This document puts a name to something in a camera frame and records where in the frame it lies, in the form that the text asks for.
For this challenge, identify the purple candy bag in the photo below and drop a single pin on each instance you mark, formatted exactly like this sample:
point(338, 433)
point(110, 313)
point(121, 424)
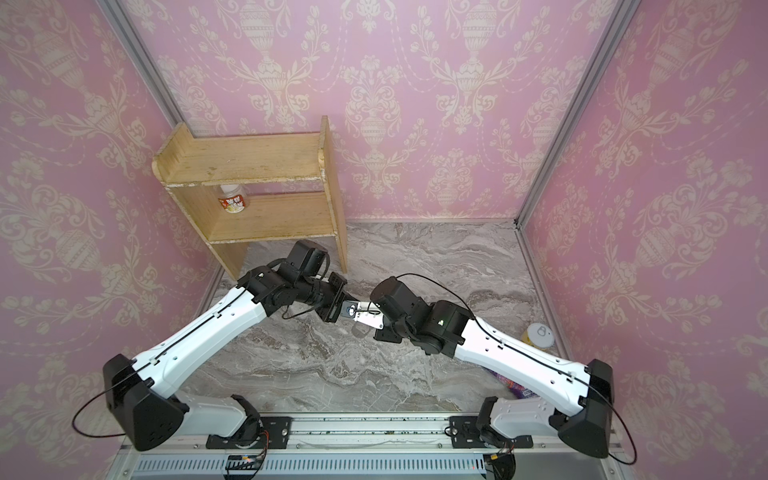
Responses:
point(517, 390)

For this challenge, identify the small bottle red label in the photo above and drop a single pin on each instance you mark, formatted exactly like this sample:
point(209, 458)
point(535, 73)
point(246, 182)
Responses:
point(233, 198)

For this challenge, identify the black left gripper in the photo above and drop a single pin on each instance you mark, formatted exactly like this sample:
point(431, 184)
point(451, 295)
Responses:
point(333, 312)

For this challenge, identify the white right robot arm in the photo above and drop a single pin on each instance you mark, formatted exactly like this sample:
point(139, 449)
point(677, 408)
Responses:
point(579, 396)

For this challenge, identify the aluminium corner wall profile right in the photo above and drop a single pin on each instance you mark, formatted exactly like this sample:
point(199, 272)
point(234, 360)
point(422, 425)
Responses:
point(610, 39)

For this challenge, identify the aluminium corner wall profile left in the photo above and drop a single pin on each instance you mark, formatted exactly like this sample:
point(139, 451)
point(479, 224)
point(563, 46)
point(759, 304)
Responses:
point(118, 18)

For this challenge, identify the aluminium corner wall profile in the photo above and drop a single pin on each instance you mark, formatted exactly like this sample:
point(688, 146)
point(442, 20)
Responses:
point(610, 39)
point(118, 18)

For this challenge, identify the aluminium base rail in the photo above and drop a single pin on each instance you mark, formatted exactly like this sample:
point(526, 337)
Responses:
point(323, 446)

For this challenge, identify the wooden two-tier shelf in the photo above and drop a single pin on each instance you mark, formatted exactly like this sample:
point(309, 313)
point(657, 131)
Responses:
point(290, 179)

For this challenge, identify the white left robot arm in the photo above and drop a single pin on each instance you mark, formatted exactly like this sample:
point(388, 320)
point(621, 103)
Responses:
point(142, 393)

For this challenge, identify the white round jar yellow base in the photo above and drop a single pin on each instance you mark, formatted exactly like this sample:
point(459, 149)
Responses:
point(538, 335)

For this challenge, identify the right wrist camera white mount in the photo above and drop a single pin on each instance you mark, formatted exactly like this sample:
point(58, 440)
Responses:
point(363, 312)

